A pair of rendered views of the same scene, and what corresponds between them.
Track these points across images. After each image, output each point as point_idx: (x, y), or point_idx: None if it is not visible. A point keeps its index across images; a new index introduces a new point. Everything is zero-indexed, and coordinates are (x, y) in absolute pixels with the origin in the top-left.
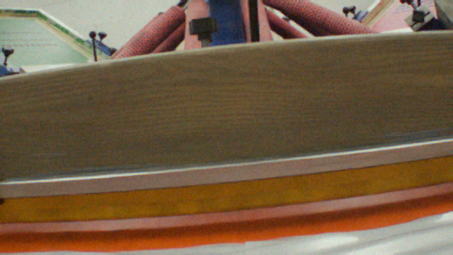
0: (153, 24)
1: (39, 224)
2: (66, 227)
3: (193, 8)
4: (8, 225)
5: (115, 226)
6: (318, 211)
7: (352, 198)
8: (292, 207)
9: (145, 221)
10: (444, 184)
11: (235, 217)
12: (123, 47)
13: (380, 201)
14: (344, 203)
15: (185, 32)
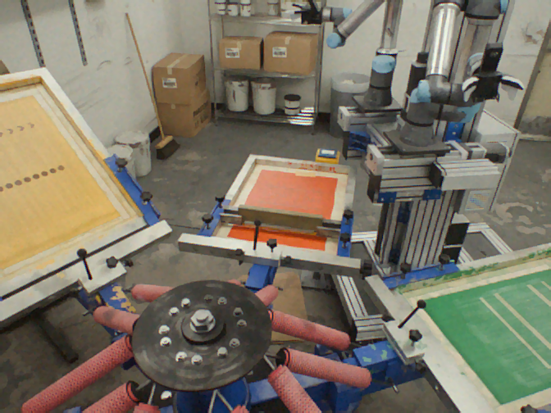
0: (291, 315)
1: (312, 237)
2: (307, 234)
3: (257, 296)
4: (319, 238)
5: (298, 233)
6: (269, 229)
7: (261, 230)
8: (271, 231)
9: (293, 233)
10: (246, 228)
11: (280, 231)
12: (323, 357)
13: (259, 228)
14: (264, 229)
15: (268, 298)
